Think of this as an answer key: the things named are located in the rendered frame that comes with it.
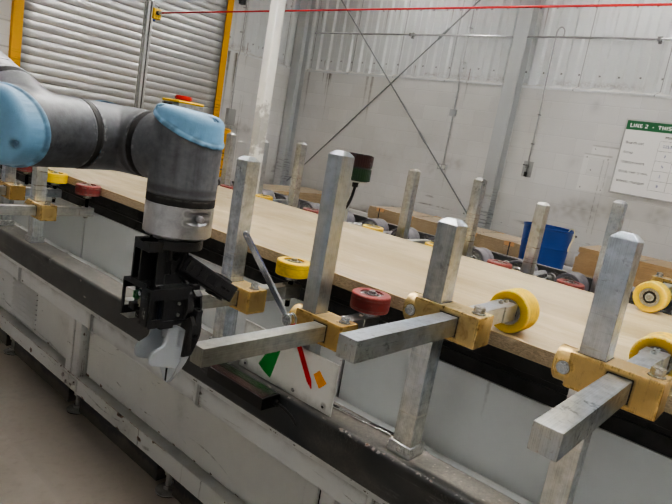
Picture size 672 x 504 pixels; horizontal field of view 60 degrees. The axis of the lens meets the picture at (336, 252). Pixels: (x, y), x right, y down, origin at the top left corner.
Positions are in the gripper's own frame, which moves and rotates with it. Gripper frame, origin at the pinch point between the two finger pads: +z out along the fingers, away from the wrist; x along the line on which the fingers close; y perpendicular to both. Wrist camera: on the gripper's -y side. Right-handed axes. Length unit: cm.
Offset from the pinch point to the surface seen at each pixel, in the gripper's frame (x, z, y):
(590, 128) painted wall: -199, -112, -749
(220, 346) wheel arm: 1.5, -3.3, -6.9
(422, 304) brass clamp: 20.1, -13.4, -31.0
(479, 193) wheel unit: -29, -27, -141
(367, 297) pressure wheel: 1.7, -7.8, -41.8
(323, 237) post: -3.4, -18.7, -31.8
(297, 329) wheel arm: 0.8, -3.4, -24.2
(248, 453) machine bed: -39, 51, -57
